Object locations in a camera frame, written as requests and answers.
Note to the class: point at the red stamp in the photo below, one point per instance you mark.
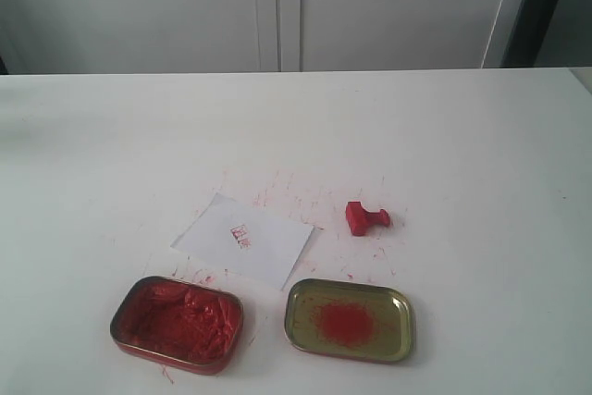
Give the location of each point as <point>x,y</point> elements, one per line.
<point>360,220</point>

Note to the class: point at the red ink tin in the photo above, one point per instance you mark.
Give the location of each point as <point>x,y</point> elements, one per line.
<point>179,324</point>

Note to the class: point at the white paper sheet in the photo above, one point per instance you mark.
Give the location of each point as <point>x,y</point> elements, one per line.
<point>246,240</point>

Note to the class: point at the gold tin lid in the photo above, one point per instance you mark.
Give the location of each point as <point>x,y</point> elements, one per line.
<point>348,320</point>

